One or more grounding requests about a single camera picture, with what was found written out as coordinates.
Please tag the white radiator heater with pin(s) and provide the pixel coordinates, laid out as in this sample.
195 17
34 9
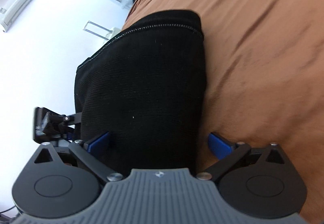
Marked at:
100 31

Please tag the black pants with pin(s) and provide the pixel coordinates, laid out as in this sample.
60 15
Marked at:
145 89

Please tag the white air conditioner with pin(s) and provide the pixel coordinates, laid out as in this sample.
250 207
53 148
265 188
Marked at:
10 12

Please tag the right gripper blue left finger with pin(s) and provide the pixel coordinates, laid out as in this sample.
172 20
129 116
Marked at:
88 154

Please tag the brown bed sheet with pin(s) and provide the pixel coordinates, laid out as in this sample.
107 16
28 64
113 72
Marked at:
264 61

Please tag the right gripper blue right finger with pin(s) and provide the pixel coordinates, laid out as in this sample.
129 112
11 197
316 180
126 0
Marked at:
228 155

